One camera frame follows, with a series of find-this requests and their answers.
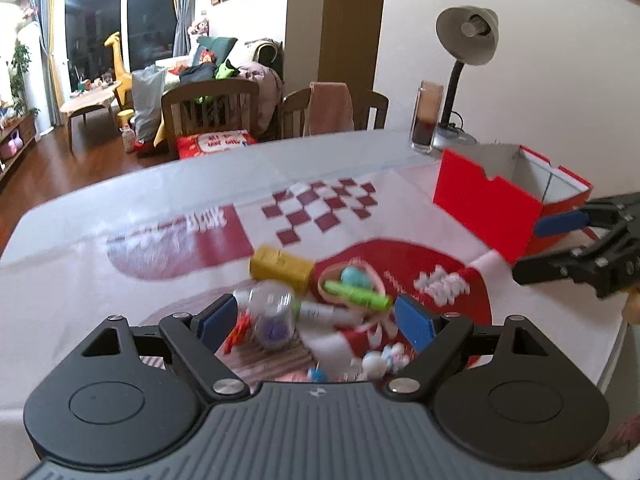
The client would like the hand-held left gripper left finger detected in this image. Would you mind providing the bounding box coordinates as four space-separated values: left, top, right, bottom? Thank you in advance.
80 294 249 403

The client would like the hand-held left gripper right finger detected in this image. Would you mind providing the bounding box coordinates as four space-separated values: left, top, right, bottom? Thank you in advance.
386 294 546 402

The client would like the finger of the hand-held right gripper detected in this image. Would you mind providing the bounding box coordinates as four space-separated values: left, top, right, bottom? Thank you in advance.
512 225 632 300
536 192 640 239

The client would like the orange plastic toy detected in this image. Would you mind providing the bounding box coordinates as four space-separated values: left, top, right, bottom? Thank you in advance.
222 310 252 357

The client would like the white and blue toy figure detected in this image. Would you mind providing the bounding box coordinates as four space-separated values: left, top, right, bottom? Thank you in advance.
359 342 414 379

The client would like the clear capsule with purple toy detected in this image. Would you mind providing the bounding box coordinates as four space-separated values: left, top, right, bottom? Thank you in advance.
247 282 297 352

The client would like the green marker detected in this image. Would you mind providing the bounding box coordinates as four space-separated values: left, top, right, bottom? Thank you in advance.
322 280 393 312

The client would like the light blue ball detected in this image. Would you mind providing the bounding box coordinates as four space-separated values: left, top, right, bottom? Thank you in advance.
340 266 367 289

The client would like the yellow rectangular block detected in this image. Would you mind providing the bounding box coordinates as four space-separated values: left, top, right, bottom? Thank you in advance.
249 245 315 293

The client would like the red cardboard box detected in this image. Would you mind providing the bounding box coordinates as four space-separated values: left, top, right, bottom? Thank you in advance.
432 144 594 266

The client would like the white tube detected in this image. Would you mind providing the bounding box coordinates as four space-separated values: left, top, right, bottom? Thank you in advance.
290 296 352 327

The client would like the pink ring toy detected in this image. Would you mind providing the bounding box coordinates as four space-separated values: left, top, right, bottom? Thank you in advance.
317 259 386 312

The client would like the red and white printed tablecloth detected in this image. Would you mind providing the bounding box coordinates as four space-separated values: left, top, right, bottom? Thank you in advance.
0 157 626 411

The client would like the glass jar with brown powder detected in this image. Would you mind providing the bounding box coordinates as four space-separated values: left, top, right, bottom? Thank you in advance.
410 81 445 153

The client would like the red printed bag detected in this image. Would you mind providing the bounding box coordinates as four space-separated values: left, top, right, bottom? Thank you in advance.
176 129 259 161

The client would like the grey desk lamp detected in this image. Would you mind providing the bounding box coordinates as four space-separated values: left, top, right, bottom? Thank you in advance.
431 6 500 151

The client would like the wooden chair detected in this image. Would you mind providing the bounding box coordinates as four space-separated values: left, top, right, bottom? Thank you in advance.
161 79 260 162
278 87 390 140

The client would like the light blue bag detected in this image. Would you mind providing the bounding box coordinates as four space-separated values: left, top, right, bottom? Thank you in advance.
132 66 169 144

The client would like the pink towel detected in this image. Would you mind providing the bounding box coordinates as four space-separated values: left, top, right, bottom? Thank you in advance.
303 81 355 137

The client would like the sofa with piled clothes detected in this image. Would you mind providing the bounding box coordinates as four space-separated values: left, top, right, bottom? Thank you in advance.
155 35 284 142

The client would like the wooden coffee table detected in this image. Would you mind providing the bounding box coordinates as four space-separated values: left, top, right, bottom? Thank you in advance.
60 80 124 150

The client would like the pink kettlebell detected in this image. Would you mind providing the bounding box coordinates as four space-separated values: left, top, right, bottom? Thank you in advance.
0 130 24 159

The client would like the yellow giraffe toy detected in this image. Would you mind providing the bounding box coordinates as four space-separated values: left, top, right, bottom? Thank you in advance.
104 31 134 111

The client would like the wooden low cabinet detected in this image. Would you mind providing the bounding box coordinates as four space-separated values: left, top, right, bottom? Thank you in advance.
0 112 39 182

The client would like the blue curtain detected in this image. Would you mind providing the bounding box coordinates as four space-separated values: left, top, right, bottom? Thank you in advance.
171 0 194 59
30 0 64 129

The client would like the potted plant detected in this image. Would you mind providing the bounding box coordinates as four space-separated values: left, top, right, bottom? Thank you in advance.
9 40 42 117

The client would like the glass balcony door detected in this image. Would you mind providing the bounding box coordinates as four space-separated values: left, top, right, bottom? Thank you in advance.
63 0 177 107

